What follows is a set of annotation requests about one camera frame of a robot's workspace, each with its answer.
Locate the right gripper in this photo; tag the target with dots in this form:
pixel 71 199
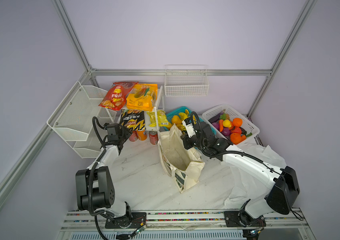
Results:
pixel 185 139

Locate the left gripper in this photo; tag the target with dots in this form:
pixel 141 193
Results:
pixel 125 131

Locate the black yellow chips bag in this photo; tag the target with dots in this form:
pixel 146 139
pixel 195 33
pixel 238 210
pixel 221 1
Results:
pixel 134 120

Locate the beige canvas tote bag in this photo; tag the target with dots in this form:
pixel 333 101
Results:
pixel 182 165

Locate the yellow snack packet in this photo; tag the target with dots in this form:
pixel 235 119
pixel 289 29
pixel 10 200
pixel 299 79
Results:
pixel 158 119

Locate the orange toy carrot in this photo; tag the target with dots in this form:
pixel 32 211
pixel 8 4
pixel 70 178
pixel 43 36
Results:
pixel 221 126

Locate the white plastic bag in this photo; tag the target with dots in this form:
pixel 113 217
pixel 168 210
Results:
pixel 245 186

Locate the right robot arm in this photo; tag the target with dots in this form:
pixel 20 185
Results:
pixel 282 184

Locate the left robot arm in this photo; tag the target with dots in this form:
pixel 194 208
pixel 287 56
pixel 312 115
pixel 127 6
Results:
pixel 95 191

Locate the orange soda can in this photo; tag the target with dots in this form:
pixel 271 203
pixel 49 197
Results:
pixel 142 135

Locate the small yellow banana bunch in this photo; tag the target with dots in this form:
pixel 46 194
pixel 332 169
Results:
pixel 182 117

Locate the teal plastic basket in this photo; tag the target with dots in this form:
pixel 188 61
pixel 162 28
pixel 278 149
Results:
pixel 170 116

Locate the red chips bag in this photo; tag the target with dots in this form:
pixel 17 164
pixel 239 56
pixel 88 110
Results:
pixel 115 98

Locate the purple toy eggplant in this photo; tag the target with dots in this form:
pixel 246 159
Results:
pixel 215 118

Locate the orange snack bag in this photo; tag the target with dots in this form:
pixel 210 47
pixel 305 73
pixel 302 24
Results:
pixel 142 97

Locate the red toy tomato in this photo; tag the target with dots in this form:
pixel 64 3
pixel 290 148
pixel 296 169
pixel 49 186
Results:
pixel 237 130

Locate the orange toy fruit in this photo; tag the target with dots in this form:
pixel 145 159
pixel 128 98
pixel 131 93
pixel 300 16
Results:
pixel 237 122

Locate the white mesh shelf rack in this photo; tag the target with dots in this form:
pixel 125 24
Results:
pixel 72 119

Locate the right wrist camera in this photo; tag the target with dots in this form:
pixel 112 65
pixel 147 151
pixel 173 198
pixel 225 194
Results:
pixel 188 123

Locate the white wire wall basket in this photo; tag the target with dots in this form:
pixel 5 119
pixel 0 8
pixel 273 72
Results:
pixel 186 81

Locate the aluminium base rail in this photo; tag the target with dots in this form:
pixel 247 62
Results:
pixel 187 225

